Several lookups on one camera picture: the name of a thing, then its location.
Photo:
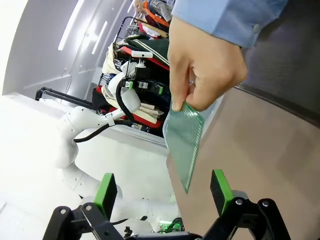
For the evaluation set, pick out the long ceiling light strip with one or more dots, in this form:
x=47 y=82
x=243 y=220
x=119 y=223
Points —
x=71 y=25

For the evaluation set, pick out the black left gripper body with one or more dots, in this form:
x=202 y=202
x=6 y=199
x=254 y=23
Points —
x=143 y=73

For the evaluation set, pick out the figure in grey orange clothes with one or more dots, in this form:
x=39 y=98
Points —
x=162 y=10

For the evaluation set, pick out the person's hand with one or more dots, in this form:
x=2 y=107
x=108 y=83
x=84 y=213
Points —
x=212 y=67

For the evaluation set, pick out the dark green striped garment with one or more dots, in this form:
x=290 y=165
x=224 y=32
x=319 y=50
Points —
x=150 y=46

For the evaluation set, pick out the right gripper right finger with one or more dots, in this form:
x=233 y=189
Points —
x=220 y=190

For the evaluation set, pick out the short ceiling light strip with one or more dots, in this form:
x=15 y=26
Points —
x=99 y=37

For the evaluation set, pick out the blue-sleeved forearm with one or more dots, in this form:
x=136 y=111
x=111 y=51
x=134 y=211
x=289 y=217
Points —
x=225 y=15

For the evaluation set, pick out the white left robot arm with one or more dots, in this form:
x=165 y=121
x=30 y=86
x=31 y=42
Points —
x=67 y=140

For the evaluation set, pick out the green perforated PCB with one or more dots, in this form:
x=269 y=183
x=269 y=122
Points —
x=185 y=140

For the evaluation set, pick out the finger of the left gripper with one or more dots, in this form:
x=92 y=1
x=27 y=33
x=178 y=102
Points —
x=128 y=85
x=160 y=90

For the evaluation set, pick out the black pipe frame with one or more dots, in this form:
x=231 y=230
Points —
x=62 y=95

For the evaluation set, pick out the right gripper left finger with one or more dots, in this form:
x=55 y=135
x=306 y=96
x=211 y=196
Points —
x=105 y=192

